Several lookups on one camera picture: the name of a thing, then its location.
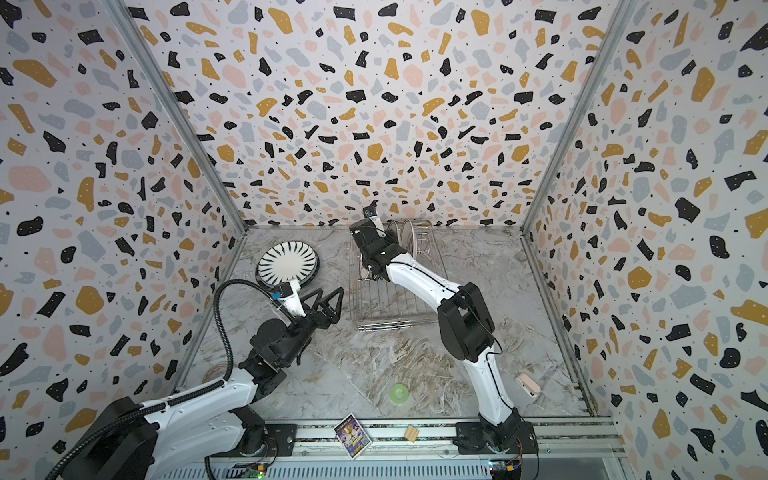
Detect small wooden block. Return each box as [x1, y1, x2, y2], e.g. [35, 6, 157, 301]
[403, 425, 420, 443]

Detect blue leaf pattern plate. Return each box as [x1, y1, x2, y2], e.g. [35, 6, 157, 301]
[256, 240, 320, 289]

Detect aluminium corner post right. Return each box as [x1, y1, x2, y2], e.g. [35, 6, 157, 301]
[520, 0, 637, 238]

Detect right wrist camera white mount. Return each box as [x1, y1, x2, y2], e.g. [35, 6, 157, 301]
[363, 201, 384, 232]

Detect steel wire dish rack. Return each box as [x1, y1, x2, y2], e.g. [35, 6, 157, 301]
[349, 219, 447, 331]

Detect colourful playing card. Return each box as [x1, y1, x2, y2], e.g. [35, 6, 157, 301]
[333, 414, 372, 459]

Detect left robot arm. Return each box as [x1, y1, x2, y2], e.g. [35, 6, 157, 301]
[47, 285, 344, 479]

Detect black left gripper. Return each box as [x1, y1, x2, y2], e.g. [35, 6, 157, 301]
[280, 288, 340, 369]

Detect aluminium corner post left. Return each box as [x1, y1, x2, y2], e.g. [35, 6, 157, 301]
[103, 0, 248, 236]

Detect aluminium corner post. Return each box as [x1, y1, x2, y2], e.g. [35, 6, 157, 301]
[520, 0, 637, 238]
[103, 0, 248, 236]

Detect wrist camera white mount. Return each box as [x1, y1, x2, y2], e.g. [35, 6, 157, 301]
[363, 201, 384, 232]
[271, 279, 305, 318]

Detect black corrugated cable hose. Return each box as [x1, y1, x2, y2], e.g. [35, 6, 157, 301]
[44, 278, 283, 480]

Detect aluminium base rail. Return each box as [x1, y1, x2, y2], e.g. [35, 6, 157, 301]
[113, 418, 637, 480]

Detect pink eraser block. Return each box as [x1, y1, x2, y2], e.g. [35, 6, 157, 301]
[516, 373, 541, 398]

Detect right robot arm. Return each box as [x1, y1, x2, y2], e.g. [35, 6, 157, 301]
[349, 216, 539, 454]

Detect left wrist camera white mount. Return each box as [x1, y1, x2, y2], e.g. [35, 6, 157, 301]
[271, 279, 305, 318]

